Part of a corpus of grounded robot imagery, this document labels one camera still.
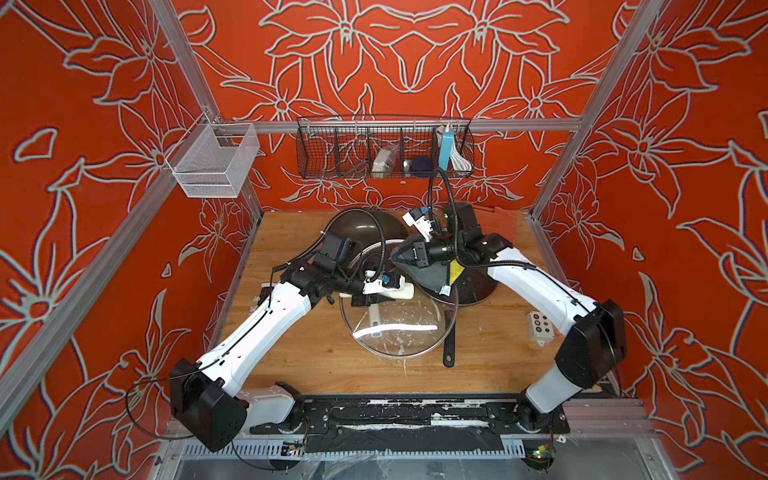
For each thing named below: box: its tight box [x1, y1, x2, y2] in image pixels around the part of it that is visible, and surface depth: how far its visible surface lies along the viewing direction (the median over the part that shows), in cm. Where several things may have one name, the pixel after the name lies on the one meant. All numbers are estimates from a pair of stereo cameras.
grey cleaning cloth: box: [391, 251, 465, 296], surface depth 73 cm
